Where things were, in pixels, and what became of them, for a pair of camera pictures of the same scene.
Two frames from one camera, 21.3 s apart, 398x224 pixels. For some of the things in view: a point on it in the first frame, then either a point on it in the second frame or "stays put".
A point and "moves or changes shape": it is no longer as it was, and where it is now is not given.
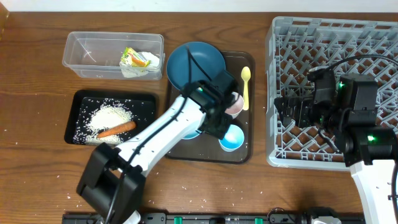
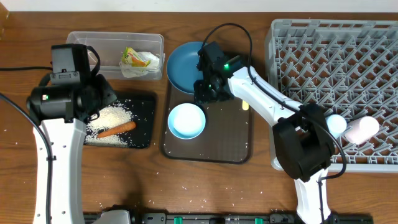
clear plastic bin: (97, 55) stays put
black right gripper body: (298, 109) → (202, 90)
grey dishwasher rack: (296, 45) stays put
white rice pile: (106, 117) stays put
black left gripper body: (221, 123) → (104, 94)
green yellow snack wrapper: (130, 56) stays put
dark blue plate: (192, 61) stays put
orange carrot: (119, 129) stays put
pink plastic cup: (237, 107) moves or changes shape
